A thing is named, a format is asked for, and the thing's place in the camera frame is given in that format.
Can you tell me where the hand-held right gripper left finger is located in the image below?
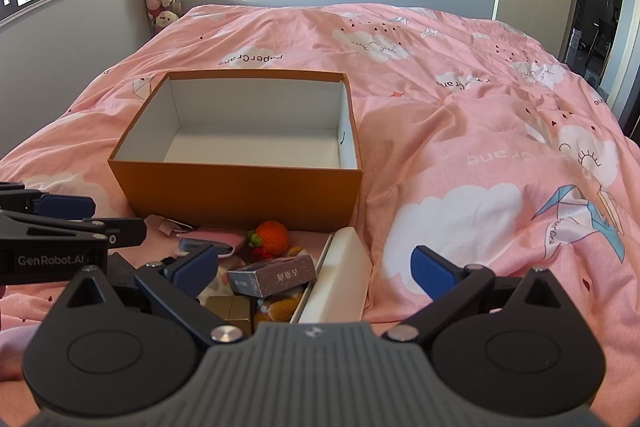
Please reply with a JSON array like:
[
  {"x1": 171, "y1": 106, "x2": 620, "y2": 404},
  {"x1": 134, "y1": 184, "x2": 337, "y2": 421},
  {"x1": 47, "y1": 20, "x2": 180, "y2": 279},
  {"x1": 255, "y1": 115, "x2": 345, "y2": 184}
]
[{"x1": 47, "y1": 242, "x2": 246, "y2": 349}]

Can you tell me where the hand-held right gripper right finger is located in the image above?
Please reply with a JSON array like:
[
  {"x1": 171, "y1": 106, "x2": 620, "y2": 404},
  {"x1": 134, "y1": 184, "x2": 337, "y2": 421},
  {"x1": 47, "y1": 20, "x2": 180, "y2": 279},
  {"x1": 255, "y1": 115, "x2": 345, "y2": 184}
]
[{"x1": 385, "y1": 245, "x2": 586, "y2": 345}]

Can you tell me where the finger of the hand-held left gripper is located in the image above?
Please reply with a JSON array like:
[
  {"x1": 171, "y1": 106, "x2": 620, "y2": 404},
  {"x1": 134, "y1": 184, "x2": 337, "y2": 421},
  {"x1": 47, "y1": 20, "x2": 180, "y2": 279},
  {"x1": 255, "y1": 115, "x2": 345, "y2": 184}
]
[
  {"x1": 0, "y1": 182, "x2": 97, "y2": 219},
  {"x1": 0, "y1": 213, "x2": 148, "y2": 250}
]

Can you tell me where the pink snap case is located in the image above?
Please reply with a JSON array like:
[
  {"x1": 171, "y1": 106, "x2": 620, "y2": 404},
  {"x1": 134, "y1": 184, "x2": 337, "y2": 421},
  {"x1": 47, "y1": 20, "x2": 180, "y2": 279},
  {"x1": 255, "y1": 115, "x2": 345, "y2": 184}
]
[{"x1": 176, "y1": 229, "x2": 247, "y2": 265}]

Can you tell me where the gold box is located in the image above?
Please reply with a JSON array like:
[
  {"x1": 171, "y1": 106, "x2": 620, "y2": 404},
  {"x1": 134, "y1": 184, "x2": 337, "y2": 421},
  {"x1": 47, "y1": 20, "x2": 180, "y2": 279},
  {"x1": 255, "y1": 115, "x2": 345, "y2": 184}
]
[{"x1": 205, "y1": 296, "x2": 254, "y2": 338}]

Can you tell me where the grey card box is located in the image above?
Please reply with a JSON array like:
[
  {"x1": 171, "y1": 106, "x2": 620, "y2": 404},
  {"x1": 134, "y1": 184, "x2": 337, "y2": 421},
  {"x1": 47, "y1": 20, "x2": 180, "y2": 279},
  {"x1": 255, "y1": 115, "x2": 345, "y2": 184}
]
[{"x1": 227, "y1": 254, "x2": 318, "y2": 299}]

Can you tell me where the orange cardboard box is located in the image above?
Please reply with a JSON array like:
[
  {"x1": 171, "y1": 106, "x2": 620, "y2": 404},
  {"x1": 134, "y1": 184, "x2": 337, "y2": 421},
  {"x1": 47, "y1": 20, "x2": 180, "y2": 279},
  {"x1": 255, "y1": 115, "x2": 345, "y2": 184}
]
[{"x1": 107, "y1": 69, "x2": 364, "y2": 233}]

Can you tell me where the yellow toy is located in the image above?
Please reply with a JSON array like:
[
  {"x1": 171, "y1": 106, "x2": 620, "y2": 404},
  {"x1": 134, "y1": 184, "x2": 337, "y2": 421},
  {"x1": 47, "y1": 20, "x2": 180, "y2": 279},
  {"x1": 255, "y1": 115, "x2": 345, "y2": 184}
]
[{"x1": 255, "y1": 284, "x2": 307, "y2": 324}]

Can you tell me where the crocheted orange fruit toy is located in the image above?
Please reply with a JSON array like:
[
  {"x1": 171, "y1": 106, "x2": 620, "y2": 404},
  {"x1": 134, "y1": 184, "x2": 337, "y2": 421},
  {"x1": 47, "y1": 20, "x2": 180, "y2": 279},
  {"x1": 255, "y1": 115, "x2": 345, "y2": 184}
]
[{"x1": 247, "y1": 220, "x2": 291, "y2": 260}]

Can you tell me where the pink printed blanket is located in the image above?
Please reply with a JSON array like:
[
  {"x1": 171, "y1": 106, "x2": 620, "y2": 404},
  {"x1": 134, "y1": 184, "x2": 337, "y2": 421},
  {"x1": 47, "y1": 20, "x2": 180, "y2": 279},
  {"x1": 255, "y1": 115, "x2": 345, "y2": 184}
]
[{"x1": 0, "y1": 3, "x2": 640, "y2": 383}]

